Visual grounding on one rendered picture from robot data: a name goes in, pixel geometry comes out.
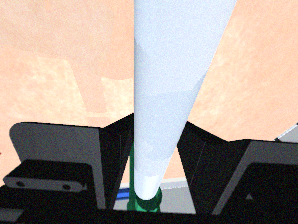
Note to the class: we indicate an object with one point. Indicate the dark green post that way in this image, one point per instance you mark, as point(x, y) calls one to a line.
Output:
point(131, 174)

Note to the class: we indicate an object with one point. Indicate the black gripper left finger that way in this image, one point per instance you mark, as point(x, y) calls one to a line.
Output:
point(106, 149)

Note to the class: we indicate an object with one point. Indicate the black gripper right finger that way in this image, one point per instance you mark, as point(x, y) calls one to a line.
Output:
point(213, 166)

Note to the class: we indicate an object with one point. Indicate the green cup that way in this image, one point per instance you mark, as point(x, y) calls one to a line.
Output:
point(151, 205)

